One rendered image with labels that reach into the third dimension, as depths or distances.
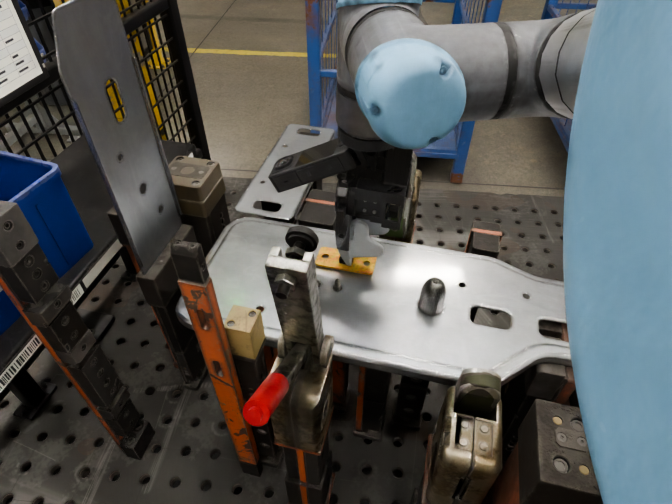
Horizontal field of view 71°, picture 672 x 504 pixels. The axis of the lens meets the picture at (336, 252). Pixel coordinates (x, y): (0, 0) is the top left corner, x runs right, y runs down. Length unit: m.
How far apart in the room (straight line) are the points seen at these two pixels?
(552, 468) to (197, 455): 0.60
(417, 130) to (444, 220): 0.88
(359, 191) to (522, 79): 0.23
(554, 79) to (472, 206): 0.95
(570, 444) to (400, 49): 0.32
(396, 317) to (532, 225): 0.74
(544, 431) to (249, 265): 0.43
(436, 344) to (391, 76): 0.35
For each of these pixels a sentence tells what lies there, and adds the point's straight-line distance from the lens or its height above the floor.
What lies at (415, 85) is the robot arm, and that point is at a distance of 0.35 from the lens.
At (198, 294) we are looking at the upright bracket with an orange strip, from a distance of 0.47.
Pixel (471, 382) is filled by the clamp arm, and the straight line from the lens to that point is 0.46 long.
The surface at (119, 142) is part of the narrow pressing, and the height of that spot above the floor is 1.19.
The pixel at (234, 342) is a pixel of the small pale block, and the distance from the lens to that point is 0.56.
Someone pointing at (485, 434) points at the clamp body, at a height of 1.07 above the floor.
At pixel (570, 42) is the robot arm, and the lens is 0.37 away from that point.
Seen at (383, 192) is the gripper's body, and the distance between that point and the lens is 0.54.
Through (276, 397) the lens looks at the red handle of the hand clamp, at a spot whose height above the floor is 1.14.
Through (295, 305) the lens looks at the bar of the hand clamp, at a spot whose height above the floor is 1.16.
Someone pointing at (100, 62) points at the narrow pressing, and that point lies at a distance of 0.60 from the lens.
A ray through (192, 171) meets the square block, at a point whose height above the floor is 1.06.
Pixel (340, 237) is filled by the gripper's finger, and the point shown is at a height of 1.09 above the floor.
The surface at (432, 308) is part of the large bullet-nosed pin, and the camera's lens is 0.62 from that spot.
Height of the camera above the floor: 1.48
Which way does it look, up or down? 44 degrees down
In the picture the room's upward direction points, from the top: straight up
